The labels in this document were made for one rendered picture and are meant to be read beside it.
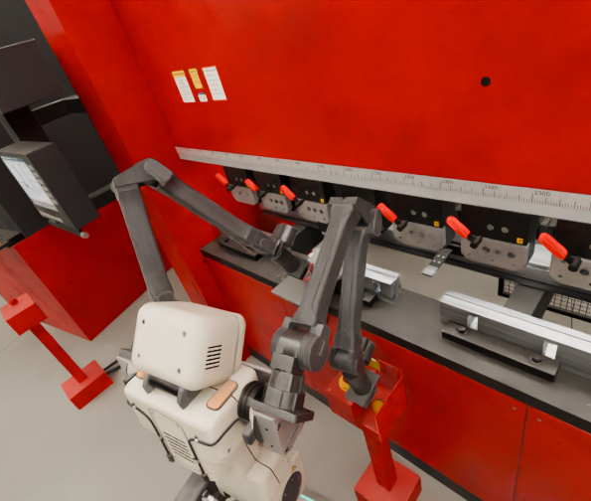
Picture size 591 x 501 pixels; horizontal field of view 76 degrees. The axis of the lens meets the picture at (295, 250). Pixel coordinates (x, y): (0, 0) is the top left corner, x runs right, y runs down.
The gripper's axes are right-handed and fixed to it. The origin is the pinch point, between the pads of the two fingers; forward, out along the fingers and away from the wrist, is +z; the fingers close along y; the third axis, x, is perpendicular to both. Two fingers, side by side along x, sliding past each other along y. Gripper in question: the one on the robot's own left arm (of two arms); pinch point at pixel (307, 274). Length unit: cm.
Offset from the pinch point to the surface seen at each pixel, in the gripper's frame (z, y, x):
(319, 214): -9.1, 0.0, -20.0
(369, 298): 16.6, -16.6, -2.9
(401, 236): -7.8, -31.9, -19.4
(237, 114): -39, 28, -37
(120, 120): -52, 85, -24
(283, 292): -1.4, 5.0, 9.2
